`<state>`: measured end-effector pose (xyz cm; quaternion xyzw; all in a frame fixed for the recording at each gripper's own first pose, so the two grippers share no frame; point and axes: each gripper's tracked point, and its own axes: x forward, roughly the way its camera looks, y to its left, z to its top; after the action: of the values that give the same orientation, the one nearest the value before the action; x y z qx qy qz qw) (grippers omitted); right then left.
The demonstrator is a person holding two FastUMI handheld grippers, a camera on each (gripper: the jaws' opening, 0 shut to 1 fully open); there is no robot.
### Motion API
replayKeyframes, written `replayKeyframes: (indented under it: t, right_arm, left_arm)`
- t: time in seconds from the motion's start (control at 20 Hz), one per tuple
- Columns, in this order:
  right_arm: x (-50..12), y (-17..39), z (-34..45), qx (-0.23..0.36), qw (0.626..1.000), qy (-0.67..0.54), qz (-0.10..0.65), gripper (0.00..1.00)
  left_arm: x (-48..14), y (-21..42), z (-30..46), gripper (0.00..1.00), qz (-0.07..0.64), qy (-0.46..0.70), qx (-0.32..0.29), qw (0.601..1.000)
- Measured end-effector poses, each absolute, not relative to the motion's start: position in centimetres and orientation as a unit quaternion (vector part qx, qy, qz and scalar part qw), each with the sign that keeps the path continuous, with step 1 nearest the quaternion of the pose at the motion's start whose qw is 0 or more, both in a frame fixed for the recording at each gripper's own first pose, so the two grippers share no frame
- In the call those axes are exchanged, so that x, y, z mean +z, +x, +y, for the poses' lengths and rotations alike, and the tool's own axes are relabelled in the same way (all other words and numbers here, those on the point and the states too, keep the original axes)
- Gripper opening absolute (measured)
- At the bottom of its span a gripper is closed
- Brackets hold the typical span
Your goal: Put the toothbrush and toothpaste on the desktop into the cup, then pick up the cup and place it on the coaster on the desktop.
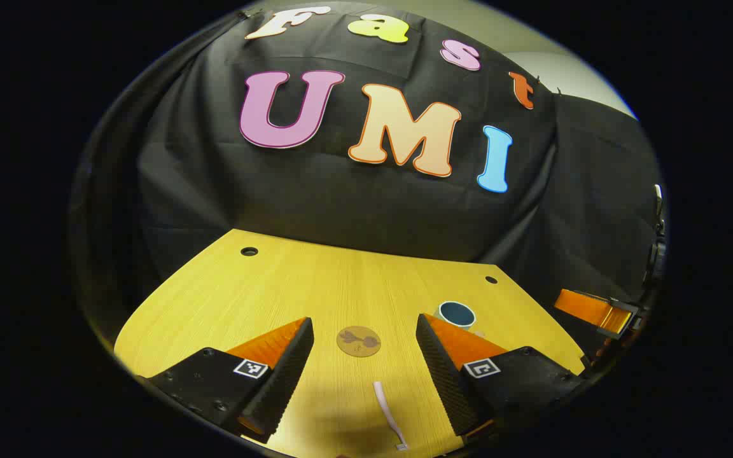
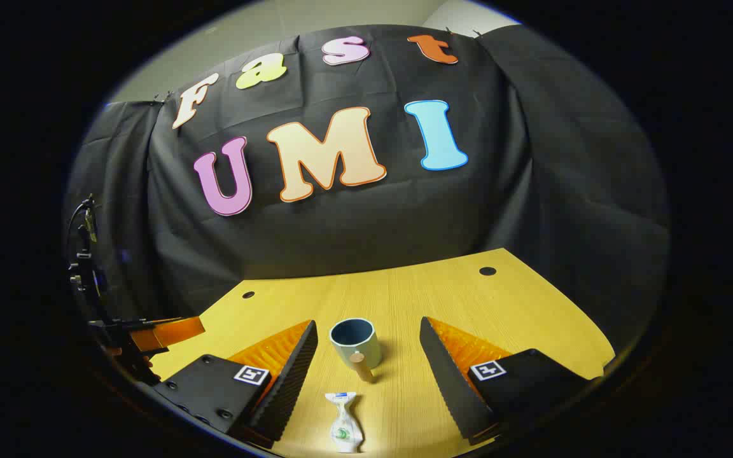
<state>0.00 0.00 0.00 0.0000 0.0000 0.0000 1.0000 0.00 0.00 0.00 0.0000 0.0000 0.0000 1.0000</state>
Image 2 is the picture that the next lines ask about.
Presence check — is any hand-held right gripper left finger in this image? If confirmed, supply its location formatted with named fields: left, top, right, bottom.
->
left=152, top=319, right=319, bottom=450

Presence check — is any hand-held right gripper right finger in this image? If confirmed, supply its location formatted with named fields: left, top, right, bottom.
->
left=419, top=316, right=604, bottom=446

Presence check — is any white toothpaste tube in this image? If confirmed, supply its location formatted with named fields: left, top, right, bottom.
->
left=324, top=391, right=365, bottom=454

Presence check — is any blue cup with wooden handle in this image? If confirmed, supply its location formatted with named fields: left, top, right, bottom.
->
left=329, top=317, right=383, bottom=384

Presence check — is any wooden desktop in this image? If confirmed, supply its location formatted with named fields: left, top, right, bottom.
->
left=147, top=248, right=617, bottom=458

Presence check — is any black backdrop cloth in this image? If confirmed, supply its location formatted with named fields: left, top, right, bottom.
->
left=64, top=24, right=669, bottom=357

